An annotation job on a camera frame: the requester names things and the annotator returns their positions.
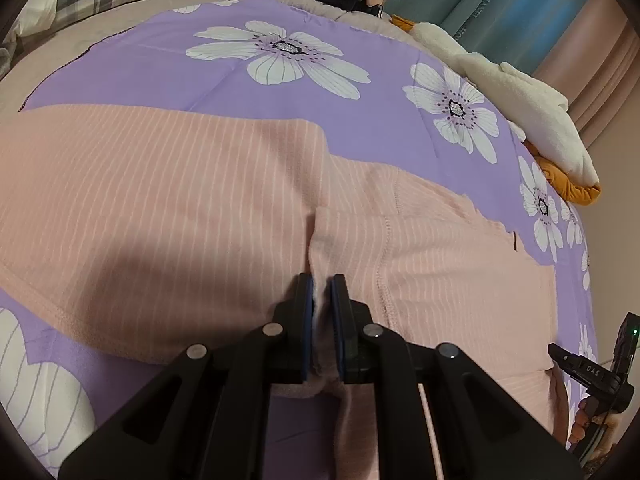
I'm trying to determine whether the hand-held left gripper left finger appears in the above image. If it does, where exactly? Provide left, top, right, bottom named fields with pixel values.
left=57, top=273, right=321, bottom=480

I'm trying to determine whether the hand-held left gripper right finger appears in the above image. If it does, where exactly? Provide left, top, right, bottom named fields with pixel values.
left=327, top=274, right=586, bottom=480

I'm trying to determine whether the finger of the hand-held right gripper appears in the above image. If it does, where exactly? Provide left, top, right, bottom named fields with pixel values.
left=547, top=343, right=622, bottom=395

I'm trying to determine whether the pink striped knit garment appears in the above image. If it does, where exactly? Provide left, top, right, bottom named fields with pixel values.
left=0, top=104, right=573, bottom=480

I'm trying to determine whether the person's right hand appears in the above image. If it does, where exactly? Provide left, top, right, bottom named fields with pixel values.
left=567, top=394, right=626, bottom=461

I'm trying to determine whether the white plush goose toy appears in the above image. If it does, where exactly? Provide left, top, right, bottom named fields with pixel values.
left=390, top=14, right=603, bottom=206

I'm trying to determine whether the pink curtain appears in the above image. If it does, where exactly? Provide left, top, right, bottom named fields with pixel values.
left=520, top=0, right=640, bottom=148

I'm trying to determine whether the purple floral blanket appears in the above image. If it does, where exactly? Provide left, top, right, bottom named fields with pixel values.
left=0, top=0, right=601, bottom=480

